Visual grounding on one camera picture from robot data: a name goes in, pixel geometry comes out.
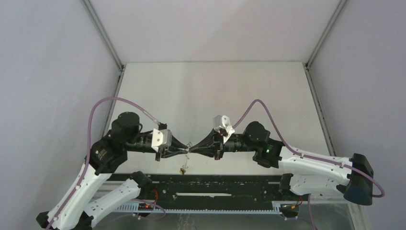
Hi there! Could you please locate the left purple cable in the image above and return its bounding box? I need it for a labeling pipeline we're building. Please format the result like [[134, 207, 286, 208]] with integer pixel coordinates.
[[45, 97, 167, 230]]

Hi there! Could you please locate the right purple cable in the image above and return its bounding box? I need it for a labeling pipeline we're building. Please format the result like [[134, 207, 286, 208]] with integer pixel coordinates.
[[233, 99, 386, 230]]

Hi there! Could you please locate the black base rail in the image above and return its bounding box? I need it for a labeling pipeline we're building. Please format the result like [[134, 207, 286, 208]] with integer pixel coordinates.
[[139, 174, 307, 212]]

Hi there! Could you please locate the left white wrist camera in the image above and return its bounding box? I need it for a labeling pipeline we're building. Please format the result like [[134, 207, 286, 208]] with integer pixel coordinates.
[[151, 128, 172, 152]]

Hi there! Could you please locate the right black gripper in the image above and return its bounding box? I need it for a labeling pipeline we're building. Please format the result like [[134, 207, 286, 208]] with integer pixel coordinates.
[[190, 129, 257, 161]]

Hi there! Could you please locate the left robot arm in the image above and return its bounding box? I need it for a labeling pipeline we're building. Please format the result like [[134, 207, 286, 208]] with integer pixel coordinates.
[[36, 112, 187, 230]]

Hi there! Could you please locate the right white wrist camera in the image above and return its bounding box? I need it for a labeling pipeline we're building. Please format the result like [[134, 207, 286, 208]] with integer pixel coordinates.
[[213, 115, 235, 144]]

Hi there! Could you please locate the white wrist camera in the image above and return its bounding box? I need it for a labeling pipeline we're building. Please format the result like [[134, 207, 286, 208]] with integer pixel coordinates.
[[213, 115, 235, 144], [151, 128, 172, 152]]

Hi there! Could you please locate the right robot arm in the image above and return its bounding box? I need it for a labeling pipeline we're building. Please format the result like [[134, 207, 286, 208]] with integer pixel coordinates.
[[190, 121, 374, 206]]

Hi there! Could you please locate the purple cable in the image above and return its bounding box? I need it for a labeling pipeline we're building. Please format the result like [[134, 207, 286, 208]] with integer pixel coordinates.
[[45, 97, 167, 230], [233, 99, 386, 230]]

